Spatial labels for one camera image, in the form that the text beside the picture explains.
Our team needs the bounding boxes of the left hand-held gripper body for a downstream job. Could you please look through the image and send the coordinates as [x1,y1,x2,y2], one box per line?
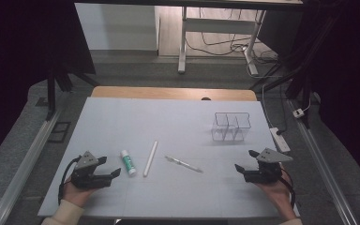
[70,151,113,190]

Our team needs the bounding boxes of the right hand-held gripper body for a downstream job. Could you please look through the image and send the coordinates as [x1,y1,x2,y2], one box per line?
[243,147,293,185]

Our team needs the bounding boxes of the clear acrylic organizer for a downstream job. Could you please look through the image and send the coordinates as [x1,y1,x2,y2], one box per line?
[211,112,252,143]

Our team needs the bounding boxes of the clear ballpoint pen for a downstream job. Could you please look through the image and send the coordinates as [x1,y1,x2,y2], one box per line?
[164,155,204,173]

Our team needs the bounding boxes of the person's left hand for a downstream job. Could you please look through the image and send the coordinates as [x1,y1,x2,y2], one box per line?
[61,176,97,209]

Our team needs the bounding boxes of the person's right hand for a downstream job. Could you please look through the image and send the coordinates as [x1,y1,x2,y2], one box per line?
[254,170,296,221]

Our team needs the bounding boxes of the white green glue stick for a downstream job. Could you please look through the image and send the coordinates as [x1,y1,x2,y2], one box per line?
[120,149,138,177]

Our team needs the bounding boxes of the white power strip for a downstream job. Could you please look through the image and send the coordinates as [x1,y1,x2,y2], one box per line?
[269,127,292,154]

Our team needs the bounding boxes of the white pen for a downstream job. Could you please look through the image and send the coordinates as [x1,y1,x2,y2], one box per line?
[142,140,159,178]

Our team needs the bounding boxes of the black floor plate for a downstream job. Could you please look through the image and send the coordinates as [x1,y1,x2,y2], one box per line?
[47,121,72,144]

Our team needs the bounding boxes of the black metal stand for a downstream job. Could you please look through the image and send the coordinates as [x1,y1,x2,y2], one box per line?
[249,15,338,129]
[45,62,101,121]

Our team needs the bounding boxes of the wooden table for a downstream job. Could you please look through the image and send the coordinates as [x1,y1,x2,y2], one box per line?
[90,85,258,102]

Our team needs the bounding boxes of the white cabinet panel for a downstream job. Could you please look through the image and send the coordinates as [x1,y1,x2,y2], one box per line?
[74,3,160,52]

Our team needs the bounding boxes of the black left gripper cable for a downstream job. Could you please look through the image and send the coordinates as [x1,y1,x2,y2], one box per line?
[57,155,83,205]

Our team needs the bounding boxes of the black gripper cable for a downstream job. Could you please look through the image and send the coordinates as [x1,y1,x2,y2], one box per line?
[57,155,83,205]
[279,165,296,209]

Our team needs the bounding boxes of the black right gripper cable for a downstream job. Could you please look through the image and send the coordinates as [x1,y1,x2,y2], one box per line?
[279,165,296,209]

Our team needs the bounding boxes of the aluminium rail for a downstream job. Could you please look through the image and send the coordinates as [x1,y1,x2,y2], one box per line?
[0,109,62,225]
[287,99,359,225]

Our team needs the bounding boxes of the black floor cables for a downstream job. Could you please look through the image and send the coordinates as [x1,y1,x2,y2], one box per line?
[186,8,279,64]

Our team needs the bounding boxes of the white desk frame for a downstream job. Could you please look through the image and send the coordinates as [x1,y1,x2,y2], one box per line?
[177,6,267,76]

